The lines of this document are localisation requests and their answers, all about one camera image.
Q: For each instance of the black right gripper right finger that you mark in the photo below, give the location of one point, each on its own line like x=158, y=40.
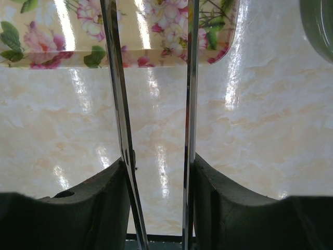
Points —
x=228, y=215

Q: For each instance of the floral rectangular serving tray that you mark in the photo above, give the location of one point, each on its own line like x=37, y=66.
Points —
x=70, y=34

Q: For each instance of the green three-tier dessert stand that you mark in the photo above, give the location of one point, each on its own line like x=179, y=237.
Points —
x=316, y=16

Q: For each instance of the stainless steel food tongs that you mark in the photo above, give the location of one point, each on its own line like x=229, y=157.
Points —
x=156, y=119

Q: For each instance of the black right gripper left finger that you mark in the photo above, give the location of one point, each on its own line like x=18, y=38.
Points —
x=91, y=215

